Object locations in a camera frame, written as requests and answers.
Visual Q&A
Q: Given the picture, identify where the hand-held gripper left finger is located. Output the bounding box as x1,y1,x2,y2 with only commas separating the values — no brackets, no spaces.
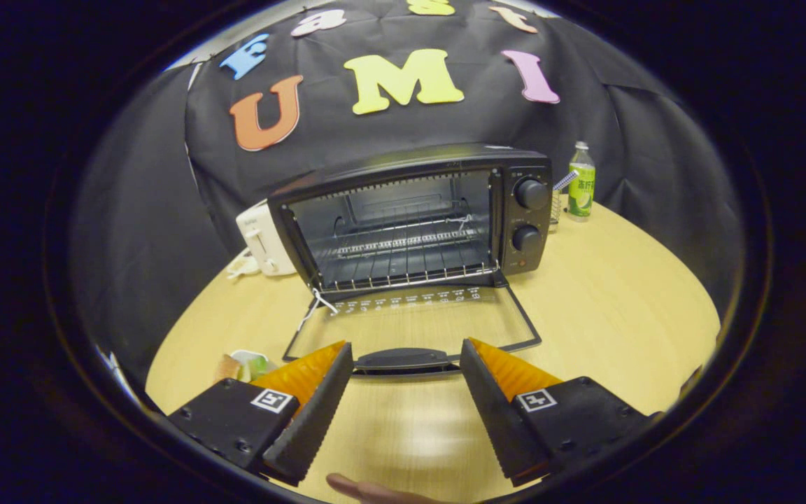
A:
167,340,355,487

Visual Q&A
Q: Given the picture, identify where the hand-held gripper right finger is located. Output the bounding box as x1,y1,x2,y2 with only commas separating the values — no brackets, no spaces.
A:
459,337,659,487

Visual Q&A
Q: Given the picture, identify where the lettuce sandwich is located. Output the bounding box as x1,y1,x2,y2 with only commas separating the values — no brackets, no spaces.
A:
216,352,271,383

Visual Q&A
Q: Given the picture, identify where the black toaster oven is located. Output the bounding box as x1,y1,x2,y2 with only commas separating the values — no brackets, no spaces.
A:
267,143,555,379

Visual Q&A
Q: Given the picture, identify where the white pop-up toaster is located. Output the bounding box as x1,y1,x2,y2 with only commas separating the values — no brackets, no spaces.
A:
235,199,299,277

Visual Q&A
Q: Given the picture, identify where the white plate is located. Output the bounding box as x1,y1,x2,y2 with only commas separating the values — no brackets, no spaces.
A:
229,349,280,382

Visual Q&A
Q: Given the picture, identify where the green label drink bottle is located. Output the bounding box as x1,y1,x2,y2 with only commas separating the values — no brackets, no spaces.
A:
567,141,597,223

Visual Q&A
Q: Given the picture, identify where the white string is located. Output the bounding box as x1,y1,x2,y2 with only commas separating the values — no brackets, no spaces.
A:
297,288,339,331

